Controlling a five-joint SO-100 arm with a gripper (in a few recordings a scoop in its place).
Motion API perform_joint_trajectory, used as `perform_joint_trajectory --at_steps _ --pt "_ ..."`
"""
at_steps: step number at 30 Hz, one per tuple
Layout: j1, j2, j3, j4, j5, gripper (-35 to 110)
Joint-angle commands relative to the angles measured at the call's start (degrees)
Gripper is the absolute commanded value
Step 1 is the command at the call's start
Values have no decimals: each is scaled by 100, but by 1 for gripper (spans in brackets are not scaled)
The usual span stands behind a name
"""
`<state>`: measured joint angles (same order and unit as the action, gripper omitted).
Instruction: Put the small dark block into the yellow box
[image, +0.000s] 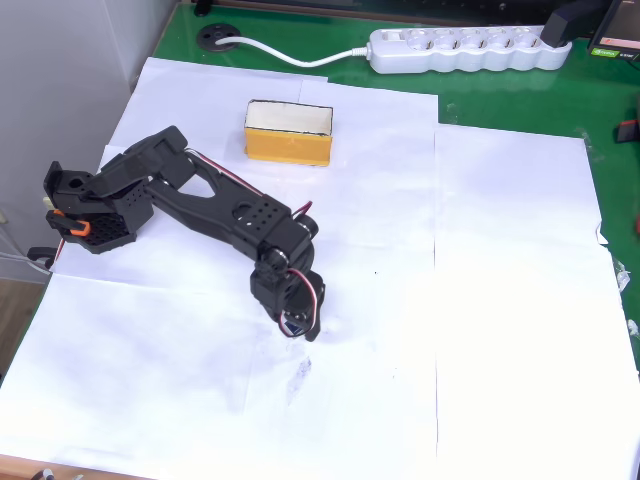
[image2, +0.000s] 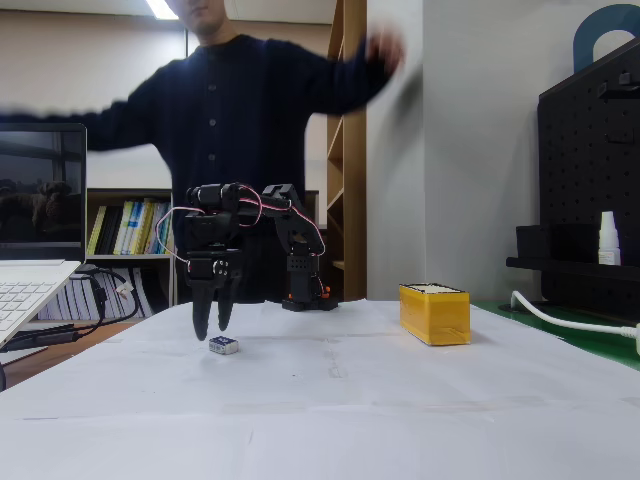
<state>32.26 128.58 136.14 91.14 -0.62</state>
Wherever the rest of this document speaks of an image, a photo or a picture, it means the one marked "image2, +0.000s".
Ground black pegboard bracket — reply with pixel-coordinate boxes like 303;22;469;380
596;72;640;100

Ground black pegboard shelf tray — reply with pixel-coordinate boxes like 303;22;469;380
505;255;640;282

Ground tall wooden bookshelf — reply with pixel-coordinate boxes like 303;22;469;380
326;0;369;304

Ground black books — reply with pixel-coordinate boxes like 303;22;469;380
96;203;125;256

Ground white power cable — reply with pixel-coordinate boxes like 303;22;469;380
510;290;640;337

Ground white blue books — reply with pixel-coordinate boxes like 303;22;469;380
113;198;174;256

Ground small white bottle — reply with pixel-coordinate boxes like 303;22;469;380
598;210;622;265

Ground black laptop cable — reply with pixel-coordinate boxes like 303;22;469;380
73;267;142;341

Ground black pegboard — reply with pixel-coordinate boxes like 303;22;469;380
537;37;640;321

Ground white binders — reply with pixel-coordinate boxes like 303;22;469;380
38;267;156;322

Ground black box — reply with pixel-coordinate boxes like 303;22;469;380
515;223;601;262

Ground yellow rectangular box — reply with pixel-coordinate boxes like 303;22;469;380
398;282;472;347

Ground person's left hand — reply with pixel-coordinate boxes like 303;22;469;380
363;30;407;74

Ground low wooden bookshelf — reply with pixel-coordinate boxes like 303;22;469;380
85;187;331;321

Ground white laptop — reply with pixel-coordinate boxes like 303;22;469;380
0;123;88;351

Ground small silver blue block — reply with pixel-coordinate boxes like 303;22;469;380
208;335;240;356

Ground white paper sheets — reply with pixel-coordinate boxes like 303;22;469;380
0;298;640;480

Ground red white servo wire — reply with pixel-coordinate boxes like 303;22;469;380
155;184;327;264

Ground green desk mat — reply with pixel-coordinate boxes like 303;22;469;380
472;299;640;372

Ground black cable adapter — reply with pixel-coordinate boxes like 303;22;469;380
3;323;80;352

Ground yellow slim book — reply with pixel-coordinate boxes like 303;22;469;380
87;204;108;255

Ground blue arch-shaped sign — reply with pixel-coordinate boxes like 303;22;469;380
573;3;640;74

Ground person in navy cardigan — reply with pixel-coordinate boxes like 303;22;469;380
0;0;409;307

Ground person's left forearm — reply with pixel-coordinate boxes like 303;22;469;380
309;47;401;119

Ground ceiling light panel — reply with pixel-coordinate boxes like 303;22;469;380
145;0;180;22

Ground person's right forearm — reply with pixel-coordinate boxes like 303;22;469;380
0;97;146;154

